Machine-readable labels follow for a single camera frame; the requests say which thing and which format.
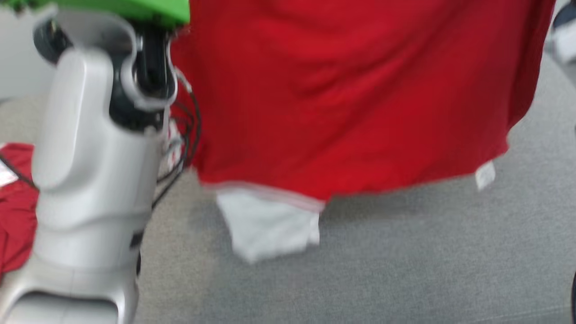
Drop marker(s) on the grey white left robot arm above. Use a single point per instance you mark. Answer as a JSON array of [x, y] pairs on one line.
[[90, 180]]

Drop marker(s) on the grey fabric sofa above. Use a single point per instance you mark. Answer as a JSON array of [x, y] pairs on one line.
[[405, 270]]

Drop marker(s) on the red jersey with white stripes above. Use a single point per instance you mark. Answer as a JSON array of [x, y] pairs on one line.
[[337, 90]]

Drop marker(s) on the plain red garment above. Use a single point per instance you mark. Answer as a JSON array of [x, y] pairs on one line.
[[18, 211]]

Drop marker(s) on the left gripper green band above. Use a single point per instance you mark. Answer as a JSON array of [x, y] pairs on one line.
[[135, 9]]

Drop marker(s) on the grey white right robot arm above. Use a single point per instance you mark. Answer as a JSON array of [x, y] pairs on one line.
[[564, 42]]

